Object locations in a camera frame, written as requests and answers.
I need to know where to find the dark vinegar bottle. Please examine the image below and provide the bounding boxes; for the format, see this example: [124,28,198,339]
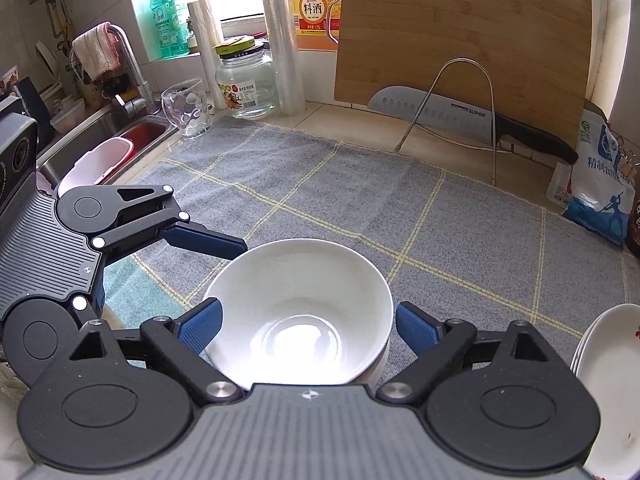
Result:
[625,196,640,258]

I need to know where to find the glass jar green lid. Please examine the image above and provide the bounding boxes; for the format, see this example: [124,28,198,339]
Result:
[215,35,279,119]

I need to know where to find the pink white dish towel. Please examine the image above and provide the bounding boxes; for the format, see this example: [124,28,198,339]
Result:
[72,22,122,80]

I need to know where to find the white blue salt bag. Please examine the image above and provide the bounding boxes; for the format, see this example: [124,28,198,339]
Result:
[546,110,634,247]

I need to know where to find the grey checked cloth mat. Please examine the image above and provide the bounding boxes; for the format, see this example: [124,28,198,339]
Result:
[102,116,640,391]

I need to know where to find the metal wire board stand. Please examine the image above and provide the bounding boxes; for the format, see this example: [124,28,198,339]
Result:
[369,58,498,185]

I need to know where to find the clear glass mug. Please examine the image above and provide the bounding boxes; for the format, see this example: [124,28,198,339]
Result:
[160,78,212,139]

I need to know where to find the white bowl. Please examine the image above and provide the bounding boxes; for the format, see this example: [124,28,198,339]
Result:
[352,342,390,389]
[205,238,394,390]

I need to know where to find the tall plastic wrap roll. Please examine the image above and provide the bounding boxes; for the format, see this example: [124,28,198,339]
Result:
[262,0,305,116]

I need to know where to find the green dish soap bottle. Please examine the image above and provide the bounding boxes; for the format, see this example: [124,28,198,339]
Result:
[150,0,189,58]

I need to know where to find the red white sink basin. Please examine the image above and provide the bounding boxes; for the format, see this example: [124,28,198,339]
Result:
[56,122,169,196]

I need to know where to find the orange cooking wine jug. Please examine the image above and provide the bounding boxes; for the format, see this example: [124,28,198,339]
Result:
[291,0,341,51]

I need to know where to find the santoku knife black handle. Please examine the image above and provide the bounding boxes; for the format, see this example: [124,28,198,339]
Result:
[368,86,578,165]

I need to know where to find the white plate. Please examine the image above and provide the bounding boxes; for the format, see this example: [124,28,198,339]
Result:
[570,311,608,375]
[576,304,639,479]

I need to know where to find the steel kitchen faucet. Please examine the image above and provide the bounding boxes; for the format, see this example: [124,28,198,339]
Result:
[70,22,157,116]

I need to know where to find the bamboo cutting board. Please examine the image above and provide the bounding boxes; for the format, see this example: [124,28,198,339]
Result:
[334,0,592,145]

